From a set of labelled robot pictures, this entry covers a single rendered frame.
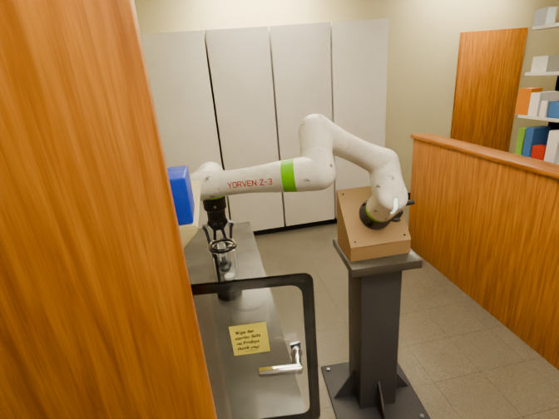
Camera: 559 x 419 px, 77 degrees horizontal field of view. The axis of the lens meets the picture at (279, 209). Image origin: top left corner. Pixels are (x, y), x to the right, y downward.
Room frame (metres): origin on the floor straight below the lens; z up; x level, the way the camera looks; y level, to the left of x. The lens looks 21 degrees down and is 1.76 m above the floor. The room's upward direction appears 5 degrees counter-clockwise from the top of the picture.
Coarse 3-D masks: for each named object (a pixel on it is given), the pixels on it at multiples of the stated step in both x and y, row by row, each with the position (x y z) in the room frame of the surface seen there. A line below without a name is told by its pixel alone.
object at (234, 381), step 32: (192, 288) 0.58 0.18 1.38; (224, 288) 0.58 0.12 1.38; (256, 288) 0.58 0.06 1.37; (288, 288) 0.59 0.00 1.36; (224, 320) 0.58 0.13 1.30; (256, 320) 0.58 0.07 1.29; (288, 320) 0.59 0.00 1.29; (224, 352) 0.58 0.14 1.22; (256, 352) 0.58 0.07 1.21; (288, 352) 0.59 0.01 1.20; (224, 384) 0.58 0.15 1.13; (256, 384) 0.58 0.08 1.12; (288, 384) 0.59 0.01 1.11; (224, 416) 0.58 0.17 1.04; (256, 416) 0.58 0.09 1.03; (288, 416) 0.59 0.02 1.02
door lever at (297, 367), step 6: (294, 348) 0.59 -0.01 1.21; (294, 354) 0.58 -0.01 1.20; (300, 354) 0.58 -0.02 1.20; (294, 360) 0.56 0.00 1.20; (276, 366) 0.55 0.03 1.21; (282, 366) 0.55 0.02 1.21; (288, 366) 0.54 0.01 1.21; (294, 366) 0.54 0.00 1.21; (300, 366) 0.54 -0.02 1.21; (258, 372) 0.54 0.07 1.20; (264, 372) 0.53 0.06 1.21; (270, 372) 0.54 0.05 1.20; (276, 372) 0.54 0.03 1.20; (282, 372) 0.54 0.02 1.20; (288, 372) 0.54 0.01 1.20; (294, 372) 0.54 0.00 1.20; (300, 372) 0.53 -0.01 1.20
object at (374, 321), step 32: (352, 288) 1.51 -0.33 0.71; (384, 288) 1.39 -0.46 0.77; (352, 320) 1.51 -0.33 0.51; (384, 320) 1.39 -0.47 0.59; (352, 352) 1.51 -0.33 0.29; (384, 352) 1.39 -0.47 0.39; (352, 384) 1.47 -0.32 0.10; (384, 384) 1.39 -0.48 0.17; (352, 416) 1.35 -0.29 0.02; (384, 416) 1.30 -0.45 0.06; (416, 416) 1.32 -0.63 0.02
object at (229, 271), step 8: (216, 240) 1.25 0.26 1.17; (224, 240) 1.26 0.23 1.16; (232, 240) 1.24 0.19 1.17; (216, 248) 1.24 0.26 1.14; (224, 248) 1.26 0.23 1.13; (224, 256) 1.17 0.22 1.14; (232, 256) 1.19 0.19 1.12; (224, 264) 1.17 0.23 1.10; (232, 264) 1.18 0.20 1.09; (224, 272) 1.17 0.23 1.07; (232, 272) 1.18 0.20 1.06; (224, 280) 1.17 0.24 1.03
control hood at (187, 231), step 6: (198, 180) 0.90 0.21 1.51; (192, 186) 0.85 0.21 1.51; (198, 186) 0.84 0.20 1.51; (198, 192) 0.80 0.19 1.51; (198, 198) 0.76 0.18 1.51; (198, 204) 0.72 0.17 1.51; (198, 210) 0.68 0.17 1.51; (198, 216) 0.65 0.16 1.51; (198, 222) 0.62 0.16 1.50; (180, 228) 0.59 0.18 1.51; (186, 228) 0.59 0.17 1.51; (192, 228) 0.59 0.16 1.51; (186, 234) 0.59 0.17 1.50; (192, 234) 0.59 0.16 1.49; (186, 240) 0.59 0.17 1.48
